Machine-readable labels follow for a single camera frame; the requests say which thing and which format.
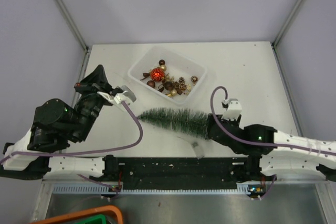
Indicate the green plastic crate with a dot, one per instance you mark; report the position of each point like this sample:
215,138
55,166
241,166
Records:
96,219

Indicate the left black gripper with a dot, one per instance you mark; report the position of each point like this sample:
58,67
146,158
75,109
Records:
98,77

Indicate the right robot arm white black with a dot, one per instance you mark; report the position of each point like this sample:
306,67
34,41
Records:
277,152

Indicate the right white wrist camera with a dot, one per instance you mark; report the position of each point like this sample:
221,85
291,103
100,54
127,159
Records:
232,108

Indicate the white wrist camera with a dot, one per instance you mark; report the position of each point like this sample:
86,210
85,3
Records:
232,108
118,97

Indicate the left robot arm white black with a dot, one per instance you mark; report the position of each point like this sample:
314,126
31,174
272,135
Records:
55,125

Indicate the grey cable duct strip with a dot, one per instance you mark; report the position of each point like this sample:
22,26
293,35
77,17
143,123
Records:
93,189

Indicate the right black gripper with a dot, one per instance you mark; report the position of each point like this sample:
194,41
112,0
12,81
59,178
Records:
234,124

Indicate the gold small bauble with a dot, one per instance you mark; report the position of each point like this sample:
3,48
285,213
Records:
163,68

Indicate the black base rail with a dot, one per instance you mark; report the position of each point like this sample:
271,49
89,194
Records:
180,173

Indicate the red glitter bauble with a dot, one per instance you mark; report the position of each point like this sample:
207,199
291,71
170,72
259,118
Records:
157,74

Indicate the brown pine cone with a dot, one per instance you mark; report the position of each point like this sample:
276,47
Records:
181,80

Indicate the white plastic basket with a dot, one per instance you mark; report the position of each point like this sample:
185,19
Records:
177,65

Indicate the orange plastic crate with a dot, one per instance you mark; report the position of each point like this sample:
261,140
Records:
109,210

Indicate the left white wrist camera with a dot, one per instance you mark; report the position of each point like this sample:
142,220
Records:
118,97

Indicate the small green christmas tree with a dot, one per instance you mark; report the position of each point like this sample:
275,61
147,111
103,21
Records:
185,121

